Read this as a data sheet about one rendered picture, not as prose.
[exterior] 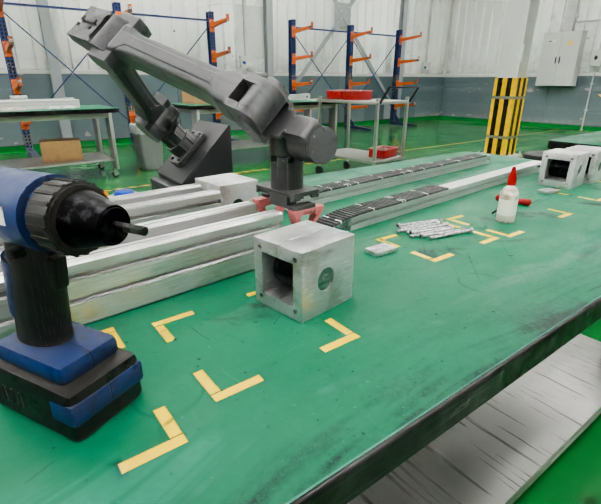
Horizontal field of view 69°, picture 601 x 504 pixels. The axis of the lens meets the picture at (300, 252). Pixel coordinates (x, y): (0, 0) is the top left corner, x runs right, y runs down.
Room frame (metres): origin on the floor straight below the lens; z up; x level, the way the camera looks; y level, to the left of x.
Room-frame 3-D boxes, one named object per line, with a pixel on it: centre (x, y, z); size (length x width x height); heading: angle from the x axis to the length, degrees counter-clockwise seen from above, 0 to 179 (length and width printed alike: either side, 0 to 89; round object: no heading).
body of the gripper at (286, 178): (0.75, 0.02, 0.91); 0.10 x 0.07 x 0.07; 41
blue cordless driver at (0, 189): (0.32, 0.19, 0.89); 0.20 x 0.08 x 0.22; 63
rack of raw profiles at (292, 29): (10.48, -1.33, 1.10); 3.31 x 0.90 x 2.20; 127
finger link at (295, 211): (0.73, 0.01, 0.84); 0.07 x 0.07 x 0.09; 41
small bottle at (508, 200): (0.90, -0.44, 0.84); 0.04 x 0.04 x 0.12
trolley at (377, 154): (5.11, -0.73, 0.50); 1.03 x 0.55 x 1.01; 42
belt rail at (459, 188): (1.17, -0.45, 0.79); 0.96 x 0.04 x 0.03; 131
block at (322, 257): (0.55, 0.00, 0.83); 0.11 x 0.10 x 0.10; 45
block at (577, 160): (1.27, -0.75, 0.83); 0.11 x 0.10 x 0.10; 42
